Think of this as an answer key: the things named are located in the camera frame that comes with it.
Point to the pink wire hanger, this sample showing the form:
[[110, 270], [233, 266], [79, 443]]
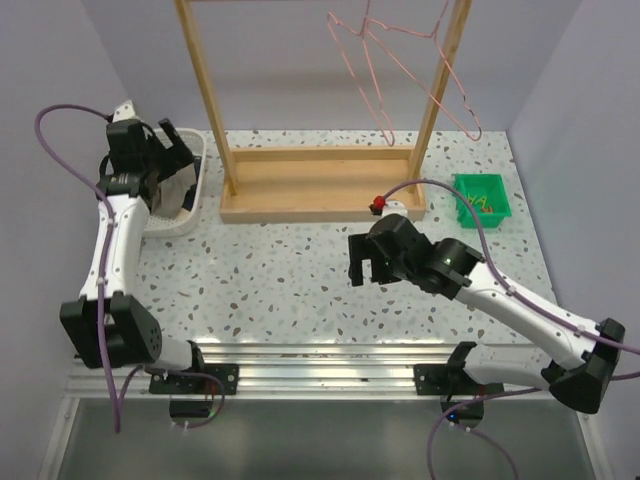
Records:
[[425, 58]]

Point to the white plastic basket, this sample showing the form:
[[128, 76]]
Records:
[[185, 221]]

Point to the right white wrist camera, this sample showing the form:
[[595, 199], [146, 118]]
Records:
[[381, 206]]

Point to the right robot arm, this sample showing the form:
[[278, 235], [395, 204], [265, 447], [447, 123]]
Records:
[[574, 357]]

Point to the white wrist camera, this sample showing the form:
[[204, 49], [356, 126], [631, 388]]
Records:
[[124, 111], [381, 206]]

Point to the wooden clothes rack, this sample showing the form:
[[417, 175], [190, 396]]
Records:
[[323, 183]]

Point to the navy blue underwear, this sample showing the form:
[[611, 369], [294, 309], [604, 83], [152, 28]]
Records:
[[189, 199]]

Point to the green plastic bin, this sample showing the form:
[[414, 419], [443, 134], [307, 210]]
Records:
[[487, 195]]

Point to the aluminium rail base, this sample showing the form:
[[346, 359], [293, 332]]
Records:
[[279, 304]]

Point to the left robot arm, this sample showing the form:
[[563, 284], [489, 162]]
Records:
[[107, 325]]

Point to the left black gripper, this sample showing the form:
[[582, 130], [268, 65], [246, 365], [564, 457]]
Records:
[[176, 156]]

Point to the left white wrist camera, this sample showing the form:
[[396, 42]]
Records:
[[124, 111]]

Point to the grey beige underwear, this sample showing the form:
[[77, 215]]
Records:
[[170, 195]]

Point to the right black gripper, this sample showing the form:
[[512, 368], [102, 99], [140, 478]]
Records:
[[363, 247]]

